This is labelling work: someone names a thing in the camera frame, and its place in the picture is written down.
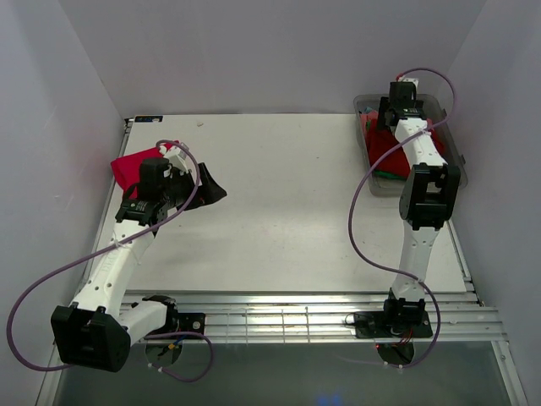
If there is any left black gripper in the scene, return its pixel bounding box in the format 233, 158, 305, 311
161, 162, 227, 211

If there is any dark red t shirt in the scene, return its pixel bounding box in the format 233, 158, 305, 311
365, 118, 445, 175

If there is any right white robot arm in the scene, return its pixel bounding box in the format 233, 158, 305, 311
377, 79, 461, 338

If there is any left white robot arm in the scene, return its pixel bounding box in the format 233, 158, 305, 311
51, 157, 227, 372

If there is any clear plastic bin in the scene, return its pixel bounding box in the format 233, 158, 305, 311
353, 94, 467, 197

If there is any salmon pink t shirt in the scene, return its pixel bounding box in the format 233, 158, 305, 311
360, 110, 378, 121

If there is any green t shirt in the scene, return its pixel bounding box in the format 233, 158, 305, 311
365, 120, 411, 181

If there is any folded pink red t shirt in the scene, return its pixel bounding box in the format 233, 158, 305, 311
111, 143, 173, 199

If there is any blue label sticker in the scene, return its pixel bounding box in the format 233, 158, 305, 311
134, 115, 163, 123

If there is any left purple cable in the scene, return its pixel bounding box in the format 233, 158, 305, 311
8, 140, 216, 384

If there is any purple cable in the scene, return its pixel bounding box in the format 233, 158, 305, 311
8, 140, 216, 384
337, 67, 460, 370

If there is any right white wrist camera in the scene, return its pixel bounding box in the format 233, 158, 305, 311
396, 75, 419, 88

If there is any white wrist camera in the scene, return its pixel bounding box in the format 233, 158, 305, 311
158, 144, 189, 173
396, 75, 419, 88

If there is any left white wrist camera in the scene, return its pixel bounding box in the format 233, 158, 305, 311
158, 144, 189, 173

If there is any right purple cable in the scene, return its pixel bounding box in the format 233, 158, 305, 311
337, 67, 460, 370

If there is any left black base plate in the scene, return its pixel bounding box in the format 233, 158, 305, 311
172, 312, 206, 334

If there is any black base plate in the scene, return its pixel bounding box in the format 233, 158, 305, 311
172, 312, 206, 334
346, 310, 433, 338

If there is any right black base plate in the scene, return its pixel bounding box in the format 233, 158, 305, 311
346, 310, 433, 338

